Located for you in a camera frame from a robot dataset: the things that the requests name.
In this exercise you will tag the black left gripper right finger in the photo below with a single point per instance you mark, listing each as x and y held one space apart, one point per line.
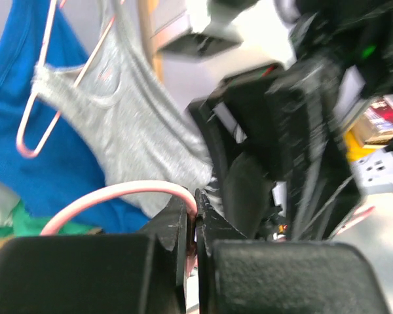
238 275

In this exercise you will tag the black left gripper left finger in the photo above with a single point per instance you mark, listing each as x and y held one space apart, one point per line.
143 272

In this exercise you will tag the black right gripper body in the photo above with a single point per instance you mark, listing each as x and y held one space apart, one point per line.
285 120

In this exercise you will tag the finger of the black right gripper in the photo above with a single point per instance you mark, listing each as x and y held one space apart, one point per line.
246 194

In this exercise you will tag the black white striped tank top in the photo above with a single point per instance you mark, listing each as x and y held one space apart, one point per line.
213 193

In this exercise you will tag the pink wire hanger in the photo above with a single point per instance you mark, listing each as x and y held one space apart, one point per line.
134 187

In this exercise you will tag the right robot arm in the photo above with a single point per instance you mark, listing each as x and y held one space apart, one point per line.
345 33

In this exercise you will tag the green tank top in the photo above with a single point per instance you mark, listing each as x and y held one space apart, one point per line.
19 223

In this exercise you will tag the blue tank top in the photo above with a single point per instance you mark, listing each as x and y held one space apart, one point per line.
65 169

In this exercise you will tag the pink hanger under grey top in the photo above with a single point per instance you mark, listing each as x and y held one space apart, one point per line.
51 85

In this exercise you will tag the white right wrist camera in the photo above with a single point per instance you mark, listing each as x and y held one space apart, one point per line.
226 36

